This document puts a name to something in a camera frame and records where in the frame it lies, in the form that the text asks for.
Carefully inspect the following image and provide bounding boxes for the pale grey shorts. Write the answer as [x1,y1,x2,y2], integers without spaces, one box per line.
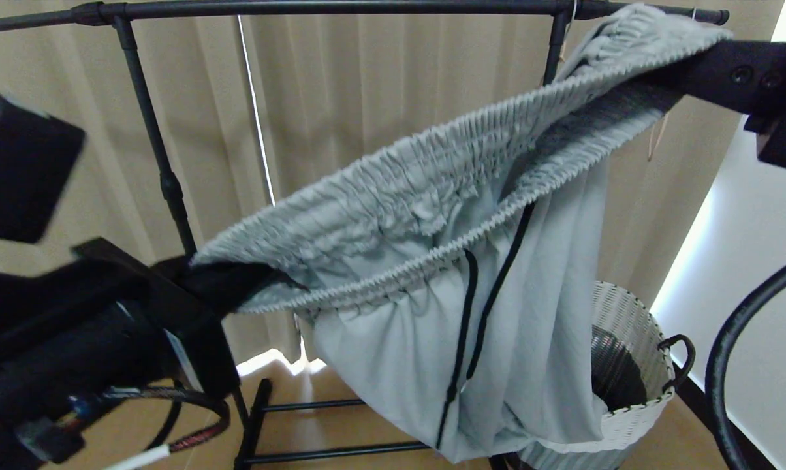
[191,3,733,464]

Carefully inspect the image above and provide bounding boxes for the black clothes rack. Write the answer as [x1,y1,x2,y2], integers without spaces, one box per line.
[0,0,730,470]

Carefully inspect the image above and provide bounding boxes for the beige curtain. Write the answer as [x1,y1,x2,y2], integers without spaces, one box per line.
[0,0,785,376]

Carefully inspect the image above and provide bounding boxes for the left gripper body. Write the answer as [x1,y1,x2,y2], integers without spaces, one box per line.
[0,238,241,431]

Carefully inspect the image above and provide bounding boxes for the white laundry basket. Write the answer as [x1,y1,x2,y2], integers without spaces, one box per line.
[517,281,697,470]

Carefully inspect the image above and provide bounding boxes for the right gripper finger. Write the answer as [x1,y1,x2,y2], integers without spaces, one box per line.
[654,39,786,118]

